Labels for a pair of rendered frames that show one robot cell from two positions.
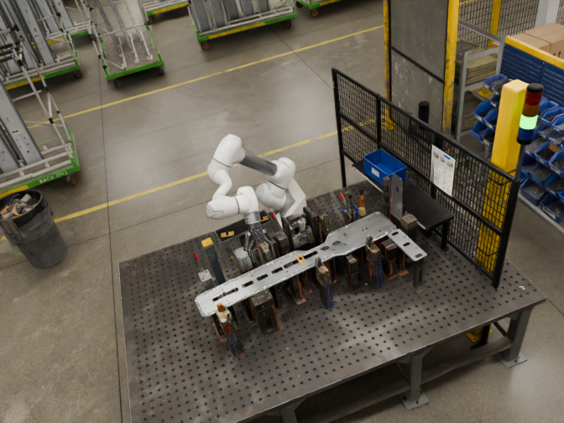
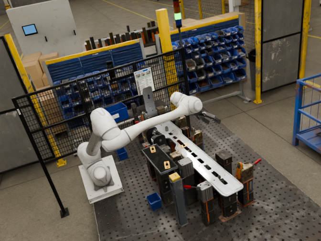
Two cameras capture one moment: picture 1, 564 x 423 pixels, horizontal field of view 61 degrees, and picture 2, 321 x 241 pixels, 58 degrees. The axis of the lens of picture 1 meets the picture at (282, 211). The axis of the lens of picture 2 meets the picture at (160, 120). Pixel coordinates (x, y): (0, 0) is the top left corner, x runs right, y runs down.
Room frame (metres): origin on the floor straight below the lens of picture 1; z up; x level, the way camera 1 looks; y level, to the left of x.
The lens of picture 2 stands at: (2.39, 2.08, 2.46)
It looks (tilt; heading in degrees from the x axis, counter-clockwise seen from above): 28 degrees down; 268
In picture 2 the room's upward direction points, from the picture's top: 11 degrees counter-clockwise
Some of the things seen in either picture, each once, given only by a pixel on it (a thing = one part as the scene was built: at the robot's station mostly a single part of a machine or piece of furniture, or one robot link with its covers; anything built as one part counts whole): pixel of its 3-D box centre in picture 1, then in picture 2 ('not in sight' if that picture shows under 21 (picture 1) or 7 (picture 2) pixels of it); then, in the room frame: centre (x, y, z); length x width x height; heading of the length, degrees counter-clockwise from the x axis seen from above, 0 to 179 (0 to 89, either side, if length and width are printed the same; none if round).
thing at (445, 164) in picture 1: (442, 170); (144, 81); (2.35, -1.06, 1.30); 0.23 x 0.02 x 0.31; 18
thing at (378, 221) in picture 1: (298, 261); (186, 147); (2.12, -0.04, 1.00); 1.38 x 0.22 x 0.02; 108
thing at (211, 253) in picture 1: (216, 267); (178, 201); (2.29, 0.51, 0.92); 0.08 x 0.08 x 0.44; 18
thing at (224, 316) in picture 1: (231, 332); (245, 184); (1.77, 0.44, 0.88); 0.15 x 0.11 x 0.36; 18
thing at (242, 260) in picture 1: (247, 274); (187, 181); (2.18, 0.31, 0.90); 0.13 x 0.10 x 0.41; 18
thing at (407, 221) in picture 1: (408, 237); (163, 121); (2.24, -0.80, 0.88); 0.08 x 0.08 x 0.36; 18
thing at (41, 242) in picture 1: (33, 231); not in sight; (3.89, 2.49, 0.36); 0.54 x 0.50 x 0.73; 11
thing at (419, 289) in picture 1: (417, 272); (187, 120); (1.96, -0.76, 0.84); 0.11 x 0.06 x 0.29; 18
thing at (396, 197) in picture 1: (396, 196); (149, 102); (2.35, -0.75, 1.17); 0.12 x 0.01 x 0.34; 18
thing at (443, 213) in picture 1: (398, 189); (128, 115); (2.60, -0.85, 1.02); 0.90 x 0.22 x 0.03; 18
